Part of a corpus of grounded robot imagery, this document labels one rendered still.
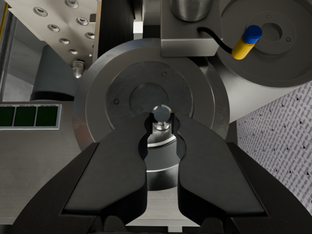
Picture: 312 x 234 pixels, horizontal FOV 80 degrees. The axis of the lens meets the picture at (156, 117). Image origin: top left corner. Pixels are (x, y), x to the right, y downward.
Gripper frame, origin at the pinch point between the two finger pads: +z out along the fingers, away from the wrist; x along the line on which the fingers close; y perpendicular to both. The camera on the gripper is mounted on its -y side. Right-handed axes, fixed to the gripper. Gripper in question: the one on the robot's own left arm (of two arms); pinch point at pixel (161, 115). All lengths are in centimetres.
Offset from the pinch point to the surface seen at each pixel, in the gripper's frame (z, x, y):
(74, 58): 40.6, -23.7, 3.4
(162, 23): 5.3, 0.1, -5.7
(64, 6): 27.0, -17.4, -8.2
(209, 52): 5.8, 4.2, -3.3
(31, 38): 209, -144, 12
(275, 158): 10.0, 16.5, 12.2
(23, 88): 263, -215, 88
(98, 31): 11.0, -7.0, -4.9
